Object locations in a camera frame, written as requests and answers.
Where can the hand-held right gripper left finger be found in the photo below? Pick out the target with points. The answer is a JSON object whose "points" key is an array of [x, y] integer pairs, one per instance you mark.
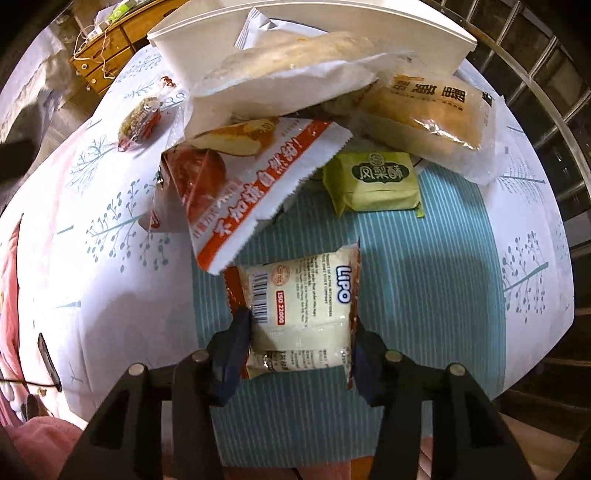
{"points": [[233, 355]]}

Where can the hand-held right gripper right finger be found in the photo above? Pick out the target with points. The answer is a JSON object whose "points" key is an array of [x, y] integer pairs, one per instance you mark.
{"points": [[367, 369]]}

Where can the white barcode biscuit packet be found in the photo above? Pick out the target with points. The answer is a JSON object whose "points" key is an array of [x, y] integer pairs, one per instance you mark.
{"points": [[300, 318]]}

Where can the red apple print packet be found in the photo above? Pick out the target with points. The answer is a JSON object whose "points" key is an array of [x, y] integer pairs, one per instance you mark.
{"points": [[240, 194]]}

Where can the green pastry packet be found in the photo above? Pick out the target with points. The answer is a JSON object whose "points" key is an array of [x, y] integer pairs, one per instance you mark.
{"points": [[374, 182]]}

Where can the round nut candy red wrapper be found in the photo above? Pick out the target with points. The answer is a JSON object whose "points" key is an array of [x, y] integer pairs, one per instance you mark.
{"points": [[138, 122]]}

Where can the clear bread packet black label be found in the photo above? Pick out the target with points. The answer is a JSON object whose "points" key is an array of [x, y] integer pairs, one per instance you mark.
{"points": [[429, 115]]}

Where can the clear cracker packet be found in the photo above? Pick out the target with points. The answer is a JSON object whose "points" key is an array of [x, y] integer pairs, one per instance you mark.
{"points": [[286, 60]]}

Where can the white plastic storage box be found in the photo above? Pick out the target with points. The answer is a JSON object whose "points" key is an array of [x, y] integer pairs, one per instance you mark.
{"points": [[194, 41]]}

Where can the tree print tablecloth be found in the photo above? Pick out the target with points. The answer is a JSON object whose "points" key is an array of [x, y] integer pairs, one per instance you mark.
{"points": [[115, 277]]}

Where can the wooden desk with drawers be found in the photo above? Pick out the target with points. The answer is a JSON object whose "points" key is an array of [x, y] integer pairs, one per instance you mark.
{"points": [[111, 32]]}

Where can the white lace cloth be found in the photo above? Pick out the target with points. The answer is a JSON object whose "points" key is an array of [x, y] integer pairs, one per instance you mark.
{"points": [[32, 69]]}

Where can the green tissue packet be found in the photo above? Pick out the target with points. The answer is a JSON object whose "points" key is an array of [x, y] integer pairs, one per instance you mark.
{"points": [[122, 9]]}

